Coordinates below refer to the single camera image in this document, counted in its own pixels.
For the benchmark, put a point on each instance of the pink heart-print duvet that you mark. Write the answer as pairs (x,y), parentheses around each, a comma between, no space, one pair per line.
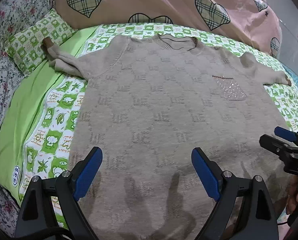
(252,22)

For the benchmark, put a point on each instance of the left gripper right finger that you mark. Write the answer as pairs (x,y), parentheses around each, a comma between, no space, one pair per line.
(256,218)

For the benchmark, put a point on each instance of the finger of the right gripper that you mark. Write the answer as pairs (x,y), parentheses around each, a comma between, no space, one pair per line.
(286,134)
(274,145)

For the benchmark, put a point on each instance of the beige knit sweater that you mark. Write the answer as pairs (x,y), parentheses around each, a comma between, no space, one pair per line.
(148,104)

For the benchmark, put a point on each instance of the right hand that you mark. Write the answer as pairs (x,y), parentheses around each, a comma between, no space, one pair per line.
(292,195)

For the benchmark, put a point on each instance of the green patterned bed sheet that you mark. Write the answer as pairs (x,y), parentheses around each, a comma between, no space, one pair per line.
(36,135)

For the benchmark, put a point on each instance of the small green patterned pillow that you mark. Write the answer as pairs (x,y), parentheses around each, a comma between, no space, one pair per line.
(25,47)

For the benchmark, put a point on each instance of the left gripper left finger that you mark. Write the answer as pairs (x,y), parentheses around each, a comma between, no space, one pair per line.
(50,207)

